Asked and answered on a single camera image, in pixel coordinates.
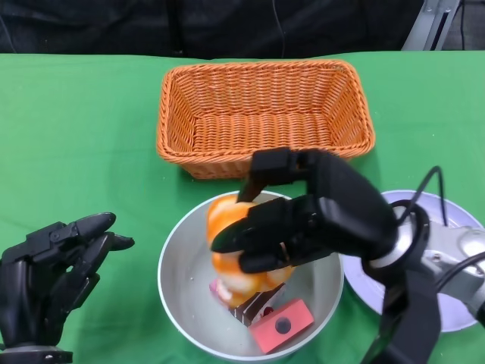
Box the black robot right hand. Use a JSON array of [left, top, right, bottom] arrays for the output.
[[210, 148, 399, 276]]

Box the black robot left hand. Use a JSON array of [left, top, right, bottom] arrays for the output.
[[0, 212, 136, 348]]

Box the striped ring bread with hole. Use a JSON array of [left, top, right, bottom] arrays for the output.
[[211, 252, 297, 304]]

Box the orange striped bread roll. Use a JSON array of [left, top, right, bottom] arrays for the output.
[[207, 194, 262, 251]]

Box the grey round bowl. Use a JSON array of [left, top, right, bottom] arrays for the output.
[[158, 190, 345, 357]]

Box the pink cake block black dot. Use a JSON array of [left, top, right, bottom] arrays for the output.
[[248, 298, 315, 354]]

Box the orange wicker basket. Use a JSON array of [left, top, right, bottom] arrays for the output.
[[157, 59, 376, 180]]

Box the chocolate layered cake slice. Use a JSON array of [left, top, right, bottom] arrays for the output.
[[228, 284, 287, 328]]

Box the pale lavender plate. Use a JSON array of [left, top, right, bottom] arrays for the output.
[[343, 189, 480, 334]]

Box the pink layered cake slice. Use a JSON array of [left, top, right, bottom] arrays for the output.
[[208, 278, 233, 304]]

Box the green tablecloth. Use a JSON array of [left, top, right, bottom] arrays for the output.
[[0, 51, 485, 364]]

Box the black backdrop cloth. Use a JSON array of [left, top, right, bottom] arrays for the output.
[[0, 0, 427, 61]]

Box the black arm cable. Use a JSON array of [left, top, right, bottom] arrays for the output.
[[392, 165, 448, 228], [433, 253, 485, 293]]

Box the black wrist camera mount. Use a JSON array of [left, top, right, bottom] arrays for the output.
[[363, 261, 444, 364]]

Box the thin black hanging cable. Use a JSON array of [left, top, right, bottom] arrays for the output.
[[460, 0, 469, 50], [273, 0, 287, 58]]

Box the grey metal frame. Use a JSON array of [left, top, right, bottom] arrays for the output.
[[401, 0, 467, 52]]

